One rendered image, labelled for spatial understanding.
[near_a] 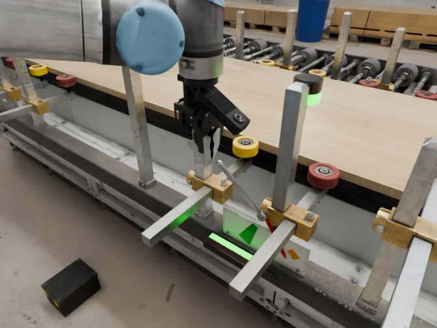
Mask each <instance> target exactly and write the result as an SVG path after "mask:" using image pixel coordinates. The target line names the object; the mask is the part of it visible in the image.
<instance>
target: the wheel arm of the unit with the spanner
mask: <svg viewBox="0 0 437 328"><path fill-rule="evenodd" d="M327 192H328V189H319V188H317V187H314V186H312V187H311V189H310V190H309V191H308V192H307V193H306V194H305V196H304V197H303V198H302V200H301V201H300V202H299V203H298V204H297V206H299V207H301V208H304V209H305V210H308V211H310V212H311V211H312V210H313V209H314V207H315V206H316V205H317V203H318V202H319V201H320V200H321V199H322V198H323V197H324V196H325V195H326V193H327ZM295 229H296V224H295V223H293V222H291V221H288V220H287V219H284V220H283V221H282V223H281V224H280V225H279V226H278V228H277V229H276V230H275V231H274V232H273V233H272V234H271V236H270V237H269V238H268V239H267V241H266V242H265V243H264V244H263V245H262V246H261V247H260V248H259V250H258V251H257V252H256V253H255V255H254V256H253V257H252V258H251V259H250V260H249V261H248V263H247V264H246V265H245V266H244V268H242V270H240V272H239V273H238V274H237V275H236V277H235V278H234V279H233V280H232V281H231V282H230V283H229V294H230V295H231V296H233V297H234V298H236V299H237V300H239V301H240V302H241V301H242V300H243V299H244V298H245V296H246V295H247V293H248V292H249V291H250V290H251V288H252V287H253V286H254V285H255V283H256V282H257V281H258V279H259V278H260V277H261V276H262V274H263V273H264V272H265V270H266V269H267V268H268V267H269V265H270V264H271V263H272V261H273V260H274V259H275V258H276V256H277V255H278V253H279V252H280V251H281V250H282V249H283V247H284V246H285V245H286V243H287V242H288V241H289V240H290V238H291V237H292V235H293V234H294V233H295Z"/></svg>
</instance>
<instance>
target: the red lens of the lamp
mask: <svg viewBox="0 0 437 328"><path fill-rule="evenodd" d="M295 76H296V75H294V77H293V83H295V82H299V83H304V84H305V85H307V86H308V87H309V88H310V89H309V94H317V93H319V92H321V91H322V87H323V81H324V79H323V77H322V81H320V82H318V83H305V82H301V81H299V80H296V79H295Z"/></svg>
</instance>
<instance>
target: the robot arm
mask: <svg viewBox="0 0 437 328"><path fill-rule="evenodd" d="M223 23H224V0H0V57H15V58H26V59H46V60H57V61H77V62H95V63H97V64H102V65H111V66H128V67H129V68H130V69H132V70H133V71H135V72H138V73H140V74H144V75H159V74H163V73H165V72H167V71H169V70H170V69H171V68H172V67H174V66H175V65H176V63H177V62H178V67H179V74H177V75H178V81H182V82H183V97H182V98H180V99H179V101H178V102H175V103H174V115H175V123H176V125H177V126H180V127H182V128H183V129H185V130H188V131H189V130H194V133H193V138H194V139H193V140H190V141H187V146H188V147H189V148H190V149H191V150H192V151H193V152H195V153H197V154H198V155H199V156H200V158H201V159H202V161H203V162H204V163H205V164H206V165H209V164H211V162H212V161H213V159H214V157H215V154H216V153H217V150H218V147H219V143H220V141H221V138H222V133H223V130H224V126H225V127H226V128H227V129H228V130H229V131H230V132H231V133H232V134H233V135H238V134H240V133H241V132H242V131H243V130H245V129H246V127H247V126H248V125H249V123H250V119H249V118H248V117H247V116H246V115H245V114H244V113H243V112H242V111H241V110H240V109H239V108H238V107H236V106H235V105H234V104H233V103H232V102H231V101H230V100H229V99H228V98H227V97H226V96H225V95H223V93H221V91H220V90H219V89H218V88H217V87H216V86H214V85H216V84H217V83H218V82H219V77H220V76H221V75H222V74H223V72H224V52H223ZM181 102H182V103H181ZM176 110H177V111H178V112H179V121H178V120H177V113H176Z"/></svg>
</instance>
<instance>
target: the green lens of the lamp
mask: <svg viewBox="0 0 437 328"><path fill-rule="evenodd" d="M320 98H321V92H320V93H318V94H314V95H308V102H307V105H317V104H318V103H319V102H320Z"/></svg>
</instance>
